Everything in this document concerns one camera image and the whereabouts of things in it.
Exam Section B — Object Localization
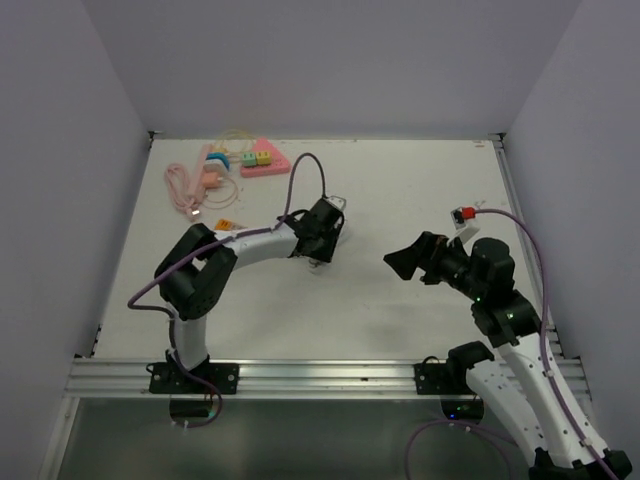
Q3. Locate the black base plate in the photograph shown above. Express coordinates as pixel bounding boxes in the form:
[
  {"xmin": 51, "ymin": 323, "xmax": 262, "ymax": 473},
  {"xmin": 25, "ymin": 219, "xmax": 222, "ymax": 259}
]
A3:
[
  {"xmin": 413, "ymin": 356, "xmax": 474, "ymax": 396},
  {"xmin": 145, "ymin": 362, "xmax": 239, "ymax": 395}
]

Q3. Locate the orange power strip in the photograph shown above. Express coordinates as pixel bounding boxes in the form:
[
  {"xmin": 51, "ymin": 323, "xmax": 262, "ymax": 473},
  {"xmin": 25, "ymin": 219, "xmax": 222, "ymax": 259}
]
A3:
[{"xmin": 214, "ymin": 218, "xmax": 247, "ymax": 232}]

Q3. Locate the pink long power strip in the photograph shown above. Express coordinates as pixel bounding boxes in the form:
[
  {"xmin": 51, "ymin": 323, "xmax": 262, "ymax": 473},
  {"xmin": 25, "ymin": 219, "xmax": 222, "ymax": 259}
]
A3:
[{"xmin": 187, "ymin": 143, "xmax": 211, "ymax": 197}]

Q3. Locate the pink thin charging cable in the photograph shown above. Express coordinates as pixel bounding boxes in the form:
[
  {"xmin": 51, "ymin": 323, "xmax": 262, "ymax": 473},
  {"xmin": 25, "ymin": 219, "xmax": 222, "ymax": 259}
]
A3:
[{"xmin": 199, "ymin": 169, "xmax": 246, "ymax": 211}]

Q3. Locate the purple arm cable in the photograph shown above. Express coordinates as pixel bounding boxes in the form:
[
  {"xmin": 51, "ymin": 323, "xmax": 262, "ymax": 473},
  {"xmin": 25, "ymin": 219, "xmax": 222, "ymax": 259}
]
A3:
[
  {"xmin": 127, "ymin": 153, "xmax": 329, "ymax": 431},
  {"xmin": 405, "ymin": 207, "xmax": 636, "ymax": 480}
]

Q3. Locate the yellow USB charger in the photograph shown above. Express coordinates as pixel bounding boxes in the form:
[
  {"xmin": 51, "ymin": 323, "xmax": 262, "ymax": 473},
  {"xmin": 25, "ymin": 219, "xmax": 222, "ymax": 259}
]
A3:
[{"xmin": 255, "ymin": 151, "xmax": 272, "ymax": 166}]

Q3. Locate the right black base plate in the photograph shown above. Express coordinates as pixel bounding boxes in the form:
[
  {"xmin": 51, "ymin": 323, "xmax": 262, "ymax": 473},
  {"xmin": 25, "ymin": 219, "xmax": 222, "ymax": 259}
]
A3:
[{"xmin": 413, "ymin": 356, "xmax": 474, "ymax": 396}]

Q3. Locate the blue plug adapter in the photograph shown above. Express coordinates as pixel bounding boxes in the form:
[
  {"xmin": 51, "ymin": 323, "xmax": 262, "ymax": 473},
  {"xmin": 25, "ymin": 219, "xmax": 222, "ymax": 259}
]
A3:
[{"xmin": 204, "ymin": 152, "xmax": 230, "ymax": 175}]

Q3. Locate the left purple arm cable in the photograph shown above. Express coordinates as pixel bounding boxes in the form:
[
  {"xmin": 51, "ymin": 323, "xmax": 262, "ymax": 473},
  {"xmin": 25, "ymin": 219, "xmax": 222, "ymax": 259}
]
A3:
[{"xmin": 127, "ymin": 153, "xmax": 329, "ymax": 431}]

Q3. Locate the yellow charging cable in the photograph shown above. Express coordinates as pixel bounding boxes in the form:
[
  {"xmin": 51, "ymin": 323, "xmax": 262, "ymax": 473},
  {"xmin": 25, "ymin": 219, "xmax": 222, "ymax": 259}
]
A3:
[{"xmin": 214, "ymin": 129, "xmax": 257, "ymax": 155}]

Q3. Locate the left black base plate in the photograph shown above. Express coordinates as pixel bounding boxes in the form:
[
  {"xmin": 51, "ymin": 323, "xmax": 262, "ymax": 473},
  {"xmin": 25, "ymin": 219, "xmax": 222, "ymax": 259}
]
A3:
[{"xmin": 145, "ymin": 362, "xmax": 239, "ymax": 395}]

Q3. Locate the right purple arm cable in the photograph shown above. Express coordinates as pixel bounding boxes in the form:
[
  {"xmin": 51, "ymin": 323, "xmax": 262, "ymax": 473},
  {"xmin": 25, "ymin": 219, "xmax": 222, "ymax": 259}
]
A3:
[{"xmin": 405, "ymin": 207, "xmax": 636, "ymax": 480}]

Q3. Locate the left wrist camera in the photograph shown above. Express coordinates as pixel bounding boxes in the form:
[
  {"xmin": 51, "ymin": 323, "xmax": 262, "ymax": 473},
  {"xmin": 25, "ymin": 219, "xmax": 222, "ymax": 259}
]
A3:
[{"xmin": 326, "ymin": 195, "xmax": 347, "ymax": 212}]

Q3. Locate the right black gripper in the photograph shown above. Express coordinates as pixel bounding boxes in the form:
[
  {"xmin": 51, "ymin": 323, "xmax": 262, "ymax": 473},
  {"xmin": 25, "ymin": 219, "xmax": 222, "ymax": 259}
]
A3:
[{"xmin": 384, "ymin": 230, "xmax": 485, "ymax": 301}]

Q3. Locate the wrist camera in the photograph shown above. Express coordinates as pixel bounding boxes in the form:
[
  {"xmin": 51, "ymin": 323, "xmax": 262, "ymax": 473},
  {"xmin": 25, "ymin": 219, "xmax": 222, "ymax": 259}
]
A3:
[
  {"xmin": 449, "ymin": 207, "xmax": 480, "ymax": 245},
  {"xmin": 326, "ymin": 195, "xmax": 347, "ymax": 212}
]

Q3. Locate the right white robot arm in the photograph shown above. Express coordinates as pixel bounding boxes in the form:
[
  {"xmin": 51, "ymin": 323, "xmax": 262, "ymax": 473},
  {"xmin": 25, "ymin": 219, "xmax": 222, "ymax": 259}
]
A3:
[{"xmin": 383, "ymin": 232, "xmax": 632, "ymax": 479}]

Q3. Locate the aluminium rail frame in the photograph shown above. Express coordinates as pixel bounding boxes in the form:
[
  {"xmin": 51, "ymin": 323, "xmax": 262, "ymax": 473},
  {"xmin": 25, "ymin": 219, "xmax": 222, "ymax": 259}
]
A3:
[{"xmin": 64, "ymin": 356, "xmax": 591, "ymax": 399}]

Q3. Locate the pink triangular power strip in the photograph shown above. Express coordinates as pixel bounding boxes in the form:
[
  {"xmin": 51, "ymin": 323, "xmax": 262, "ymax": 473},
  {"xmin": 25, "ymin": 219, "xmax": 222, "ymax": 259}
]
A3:
[{"xmin": 240, "ymin": 137, "xmax": 291, "ymax": 178}]

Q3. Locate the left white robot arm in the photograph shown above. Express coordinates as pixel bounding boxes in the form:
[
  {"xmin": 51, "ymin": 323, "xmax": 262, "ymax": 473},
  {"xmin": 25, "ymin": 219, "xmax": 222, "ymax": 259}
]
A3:
[{"xmin": 154, "ymin": 196, "xmax": 346, "ymax": 393}]

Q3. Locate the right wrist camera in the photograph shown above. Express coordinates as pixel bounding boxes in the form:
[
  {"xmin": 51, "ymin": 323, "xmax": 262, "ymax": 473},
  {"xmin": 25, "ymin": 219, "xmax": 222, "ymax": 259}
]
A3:
[{"xmin": 449, "ymin": 207, "xmax": 480, "ymax": 245}]

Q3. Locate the green USB charger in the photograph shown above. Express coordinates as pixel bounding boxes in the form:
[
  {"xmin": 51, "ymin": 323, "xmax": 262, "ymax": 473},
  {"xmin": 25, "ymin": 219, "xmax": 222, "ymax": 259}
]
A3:
[{"xmin": 242, "ymin": 152, "xmax": 257, "ymax": 167}]

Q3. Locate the peach USB charger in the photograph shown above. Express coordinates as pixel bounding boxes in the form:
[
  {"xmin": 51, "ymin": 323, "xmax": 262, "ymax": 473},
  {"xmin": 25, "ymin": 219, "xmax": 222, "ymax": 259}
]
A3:
[{"xmin": 200, "ymin": 172, "xmax": 222, "ymax": 190}]

